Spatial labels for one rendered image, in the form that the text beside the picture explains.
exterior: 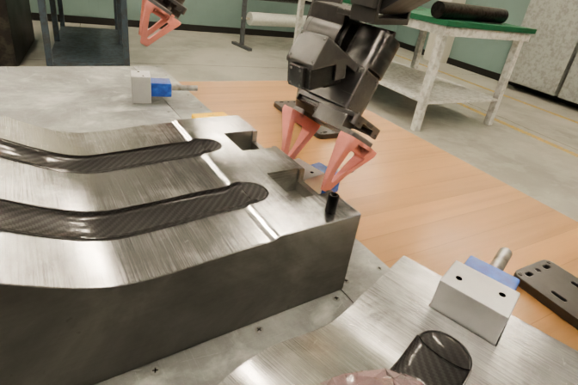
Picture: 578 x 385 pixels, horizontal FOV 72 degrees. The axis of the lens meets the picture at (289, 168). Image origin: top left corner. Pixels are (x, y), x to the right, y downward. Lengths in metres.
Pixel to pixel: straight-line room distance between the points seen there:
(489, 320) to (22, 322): 0.30
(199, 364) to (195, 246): 0.09
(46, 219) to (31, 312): 0.08
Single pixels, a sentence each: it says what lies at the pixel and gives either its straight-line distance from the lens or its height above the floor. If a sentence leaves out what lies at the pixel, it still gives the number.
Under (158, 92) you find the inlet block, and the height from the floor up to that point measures 0.82.
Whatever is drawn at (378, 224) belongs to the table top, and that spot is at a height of 0.80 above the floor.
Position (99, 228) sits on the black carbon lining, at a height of 0.88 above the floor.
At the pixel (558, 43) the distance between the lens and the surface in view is 6.10.
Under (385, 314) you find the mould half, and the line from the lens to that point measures 0.32.
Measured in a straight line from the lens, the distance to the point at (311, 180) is 0.49.
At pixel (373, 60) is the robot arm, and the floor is 0.99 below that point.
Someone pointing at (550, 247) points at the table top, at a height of 0.80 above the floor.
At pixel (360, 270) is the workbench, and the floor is 0.80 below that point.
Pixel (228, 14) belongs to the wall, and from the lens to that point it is 7.09.
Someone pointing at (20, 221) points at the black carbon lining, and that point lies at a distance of 0.33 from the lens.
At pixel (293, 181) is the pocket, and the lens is 0.43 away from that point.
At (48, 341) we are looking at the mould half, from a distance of 0.30.
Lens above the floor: 1.08
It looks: 26 degrees down
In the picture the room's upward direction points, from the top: 8 degrees clockwise
